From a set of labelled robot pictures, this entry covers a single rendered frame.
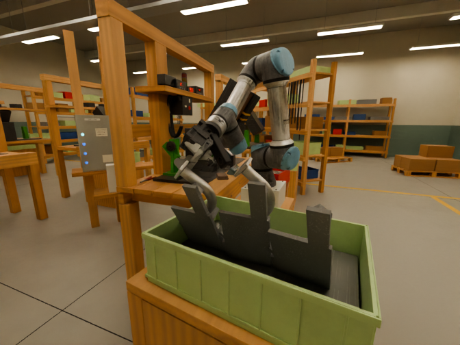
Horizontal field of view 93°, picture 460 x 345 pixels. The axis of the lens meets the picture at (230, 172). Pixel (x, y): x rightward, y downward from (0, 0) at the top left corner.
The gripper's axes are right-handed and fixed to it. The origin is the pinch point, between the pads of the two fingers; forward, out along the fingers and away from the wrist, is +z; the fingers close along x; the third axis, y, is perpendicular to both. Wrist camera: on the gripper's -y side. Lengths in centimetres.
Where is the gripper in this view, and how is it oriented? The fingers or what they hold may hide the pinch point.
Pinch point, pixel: (186, 172)
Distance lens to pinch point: 64.2
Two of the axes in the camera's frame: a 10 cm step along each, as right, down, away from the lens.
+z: -4.0, 6.6, -6.4
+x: 4.8, -4.5, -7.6
